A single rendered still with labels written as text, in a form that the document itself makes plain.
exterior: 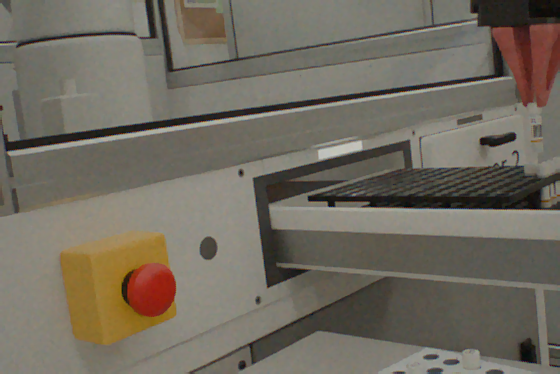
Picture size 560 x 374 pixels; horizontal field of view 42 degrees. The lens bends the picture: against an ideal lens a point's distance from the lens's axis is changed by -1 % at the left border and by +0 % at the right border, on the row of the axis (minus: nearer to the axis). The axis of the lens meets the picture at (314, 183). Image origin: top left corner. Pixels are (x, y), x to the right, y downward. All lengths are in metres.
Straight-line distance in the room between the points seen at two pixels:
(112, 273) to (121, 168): 0.10
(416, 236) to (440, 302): 0.42
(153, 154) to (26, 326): 0.18
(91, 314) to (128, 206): 0.10
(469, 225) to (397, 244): 0.07
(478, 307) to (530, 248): 0.57
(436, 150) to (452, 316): 0.26
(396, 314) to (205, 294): 0.34
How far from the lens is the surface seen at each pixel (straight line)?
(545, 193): 0.72
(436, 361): 0.56
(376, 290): 0.91
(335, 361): 0.69
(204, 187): 0.68
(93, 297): 0.56
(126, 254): 0.57
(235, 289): 0.71
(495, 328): 1.21
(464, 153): 1.04
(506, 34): 0.67
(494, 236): 0.60
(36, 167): 0.58
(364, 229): 0.67
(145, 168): 0.63
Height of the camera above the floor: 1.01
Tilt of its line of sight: 7 degrees down
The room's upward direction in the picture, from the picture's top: 7 degrees counter-clockwise
